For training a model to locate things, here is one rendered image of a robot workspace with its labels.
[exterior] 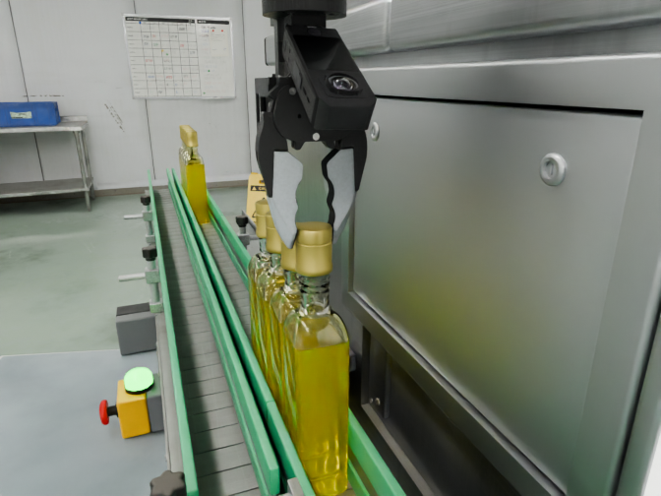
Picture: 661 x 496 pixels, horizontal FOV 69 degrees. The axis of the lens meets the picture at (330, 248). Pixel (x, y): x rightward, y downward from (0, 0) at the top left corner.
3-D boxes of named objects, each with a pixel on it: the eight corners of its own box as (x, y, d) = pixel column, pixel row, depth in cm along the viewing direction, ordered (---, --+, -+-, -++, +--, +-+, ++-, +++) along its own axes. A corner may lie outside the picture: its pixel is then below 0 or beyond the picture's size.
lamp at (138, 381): (154, 391, 79) (151, 375, 78) (124, 397, 78) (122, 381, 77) (153, 376, 83) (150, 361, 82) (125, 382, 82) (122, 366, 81)
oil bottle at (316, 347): (349, 492, 53) (352, 316, 46) (299, 506, 51) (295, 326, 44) (331, 457, 58) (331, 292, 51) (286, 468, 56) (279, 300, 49)
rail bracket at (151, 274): (165, 315, 94) (156, 250, 89) (124, 321, 91) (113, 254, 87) (163, 306, 97) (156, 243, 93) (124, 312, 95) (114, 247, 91)
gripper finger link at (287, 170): (279, 234, 50) (291, 143, 47) (295, 252, 44) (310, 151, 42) (250, 232, 49) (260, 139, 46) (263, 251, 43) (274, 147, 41)
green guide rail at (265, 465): (282, 531, 48) (279, 466, 45) (272, 534, 47) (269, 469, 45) (170, 187, 202) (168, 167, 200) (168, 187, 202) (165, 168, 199)
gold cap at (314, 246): (337, 274, 45) (338, 228, 44) (301, 279, 44) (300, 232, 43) (326, 261, 48) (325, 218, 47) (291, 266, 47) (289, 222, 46)
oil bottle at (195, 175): (210, 222, 153) (202, 132, 144) (191, 224, 151) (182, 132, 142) (207, 218, 158) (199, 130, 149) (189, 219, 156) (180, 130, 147)
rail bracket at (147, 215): (156, 244, 134) (150, 197, 130) (128, 247, 132) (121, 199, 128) (155, 240, 138) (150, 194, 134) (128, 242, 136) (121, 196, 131)
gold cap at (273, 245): (299, 251, 56) (299, 215, 55) (270, 255, 55) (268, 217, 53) (291, 242, 59) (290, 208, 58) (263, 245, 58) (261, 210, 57)
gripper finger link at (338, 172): (342, 223, 52) (330, 137, 48) (364, 239, 47) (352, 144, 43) (315, 230, 51) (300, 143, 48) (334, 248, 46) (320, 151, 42)
